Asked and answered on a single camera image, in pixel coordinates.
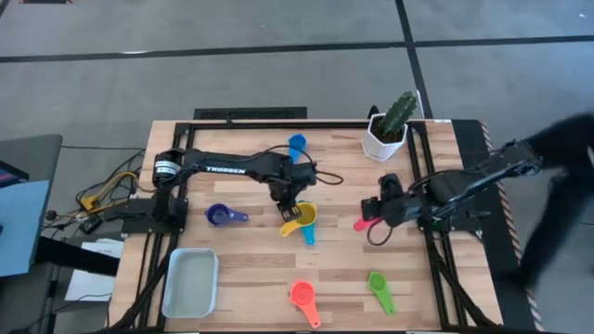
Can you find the black bar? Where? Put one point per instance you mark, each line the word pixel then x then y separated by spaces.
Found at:
pixel 74 257

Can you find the black power adapter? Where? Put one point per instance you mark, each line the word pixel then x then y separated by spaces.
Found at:
pixel 90 225

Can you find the white paper sheets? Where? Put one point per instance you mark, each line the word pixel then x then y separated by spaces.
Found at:
pixel 88 283

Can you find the person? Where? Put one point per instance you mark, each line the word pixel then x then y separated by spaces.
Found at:
pixel 566 148

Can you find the blue board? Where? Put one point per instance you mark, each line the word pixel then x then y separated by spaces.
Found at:
pixel 23 227

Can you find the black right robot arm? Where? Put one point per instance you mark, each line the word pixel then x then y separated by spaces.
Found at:
pixel 464 185

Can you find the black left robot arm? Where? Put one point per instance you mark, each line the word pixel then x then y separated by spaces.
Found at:
pixel 223 169

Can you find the black aluminium table frame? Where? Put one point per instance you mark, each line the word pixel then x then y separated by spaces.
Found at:
pixel 278 125

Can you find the white plant pot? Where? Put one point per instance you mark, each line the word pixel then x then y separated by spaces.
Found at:
pixel 378 148

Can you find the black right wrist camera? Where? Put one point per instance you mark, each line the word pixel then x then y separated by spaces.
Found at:
pixel 392 185

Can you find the pale grey plastic basket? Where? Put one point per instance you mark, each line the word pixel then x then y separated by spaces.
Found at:
pixel 190 283

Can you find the green measuring cup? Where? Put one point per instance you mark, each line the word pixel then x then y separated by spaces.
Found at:
pixel 378 282

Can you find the pink measuring cup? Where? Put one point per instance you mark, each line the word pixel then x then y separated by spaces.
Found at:
pixel 362 225

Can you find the grey desk surface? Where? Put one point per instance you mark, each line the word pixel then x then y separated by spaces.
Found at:
pixel 37 153

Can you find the yellow measuring cup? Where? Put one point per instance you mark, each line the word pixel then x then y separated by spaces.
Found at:
pixel 307 217

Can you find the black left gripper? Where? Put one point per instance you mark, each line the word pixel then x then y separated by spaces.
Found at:
pixel 285 197

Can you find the teal measuring cup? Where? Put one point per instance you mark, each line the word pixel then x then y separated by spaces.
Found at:
pixel 308 234

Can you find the orange measuring cup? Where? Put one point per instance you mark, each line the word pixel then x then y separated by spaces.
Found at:
pixel 302 293

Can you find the black mat with striped edge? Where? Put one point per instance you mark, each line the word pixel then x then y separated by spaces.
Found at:
pixel 468 139

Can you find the green cactus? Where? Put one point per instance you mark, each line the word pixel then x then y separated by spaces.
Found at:
pixel 399 113

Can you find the blue measuring cup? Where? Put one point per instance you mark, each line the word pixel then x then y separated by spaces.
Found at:
pixel 297 141

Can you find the dark tablet screen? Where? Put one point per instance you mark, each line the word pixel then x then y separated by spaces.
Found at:
pixel 9 176

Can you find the purple measuring cup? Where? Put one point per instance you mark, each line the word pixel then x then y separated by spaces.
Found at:
pixel 236 216

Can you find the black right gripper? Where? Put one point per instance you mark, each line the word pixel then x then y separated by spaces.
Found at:
pixel 399 211

